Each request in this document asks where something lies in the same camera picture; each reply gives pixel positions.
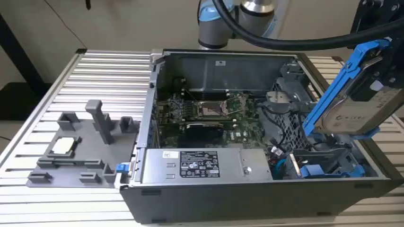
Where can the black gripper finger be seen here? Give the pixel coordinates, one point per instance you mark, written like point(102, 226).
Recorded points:
point(393, 66)

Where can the hard disk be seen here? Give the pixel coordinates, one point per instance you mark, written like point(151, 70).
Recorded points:
point(335, 104)

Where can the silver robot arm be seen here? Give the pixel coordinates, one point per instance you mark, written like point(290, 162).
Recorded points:
point(218, 28)

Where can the grey metal disk bay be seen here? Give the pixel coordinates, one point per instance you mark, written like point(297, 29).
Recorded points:
point(285, 123)

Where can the blue disk carrier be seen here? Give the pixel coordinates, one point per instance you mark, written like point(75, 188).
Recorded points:
point(311, 170)

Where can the grey metal bay latch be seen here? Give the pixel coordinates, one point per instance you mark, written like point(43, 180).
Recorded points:
point(279, 97)

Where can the green motherboard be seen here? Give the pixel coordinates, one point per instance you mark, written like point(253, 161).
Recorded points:
point(246, 132)

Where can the CPU socket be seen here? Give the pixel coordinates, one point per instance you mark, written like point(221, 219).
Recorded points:
point(213, 109)

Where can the black graphics card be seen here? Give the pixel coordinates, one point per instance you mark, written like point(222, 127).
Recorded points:
point(203, 132)

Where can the silver power supply unit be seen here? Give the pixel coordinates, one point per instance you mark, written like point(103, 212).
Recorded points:
point(227, 165)

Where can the black open PC case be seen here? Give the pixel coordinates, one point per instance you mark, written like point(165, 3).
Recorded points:
point(221, 203)

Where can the blue case latch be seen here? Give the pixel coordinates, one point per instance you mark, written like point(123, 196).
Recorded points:
point(122, 168)

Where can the grey parts rack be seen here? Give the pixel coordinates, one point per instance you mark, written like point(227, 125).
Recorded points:
point(91, 151)

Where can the silver CPU chip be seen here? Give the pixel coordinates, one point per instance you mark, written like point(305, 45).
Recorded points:
point(65, 145)

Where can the black stand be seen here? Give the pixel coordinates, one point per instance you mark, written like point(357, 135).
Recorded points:
point(19, 78)

